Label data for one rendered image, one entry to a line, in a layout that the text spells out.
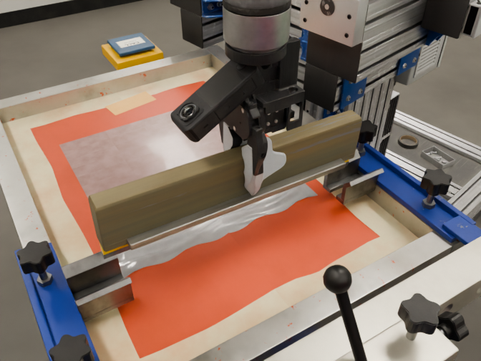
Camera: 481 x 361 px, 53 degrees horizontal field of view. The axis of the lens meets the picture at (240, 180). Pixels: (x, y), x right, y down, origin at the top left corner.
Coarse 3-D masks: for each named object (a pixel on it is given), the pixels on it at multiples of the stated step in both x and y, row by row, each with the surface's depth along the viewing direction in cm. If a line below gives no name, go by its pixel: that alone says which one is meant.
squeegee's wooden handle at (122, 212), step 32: (320, 128) 69; (352, 128) 72; (224, 160) 63; (288, 160) 69; (320, 160) 72; (128, 192) 58; (160, 192) 59; (192, 192) 62; (224, 192) 65; (96, 224) 58; (128, 224) 59; (160, 224) 62
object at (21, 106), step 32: (160, 64) 116; (192, 64) 120; (224, 64) 117; (32, 96) 105; (64, 96) 107; (96, 96) 111; (0, 128) 95; (0, 160) 88; (384, 192) 81; (32, 224) 75; (416, 224) 77; (384, 256) 70; (416, 256) 70; (352, 288) 66; (384, 288) 67; (288, 320) 62; (320, 320) 62; (224, 352) 59; (256, 352) 59
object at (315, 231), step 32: (160, 96) 112; (160, 128) 102; (192, 160) 93; (320, 192) 86; (256, 224) 80; (288, 224) 80; (320, 224) 80; (352, 224) 80; (256, 256) 75; (288, 256) 75; (320, 256) 75
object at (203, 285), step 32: (32, 128) 102; (64, 128) 102; (96, 128) 102; (128, 128) 102; (64, 160) 93; (96, 160) 93; (128, 160) 93; (160, 160) 93; (64, 192) 86; (96, 192) 86; (192, 256) 75; (224, 256) 75; (160, 288) 70; (192, 288) 70; (224, 288) 70; (256, 288) 70; (128, 320) 66; (160, 320) 66; (192, 320) 66
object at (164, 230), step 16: (336, 160) 74; (304, 176) 71; (320, 176) 73; (272, 192) 69; (208, 208) 65; (224, 208) 65; (176, 224) 63; (192, 224) 64; (128, 240) 61; (144, 240) 61
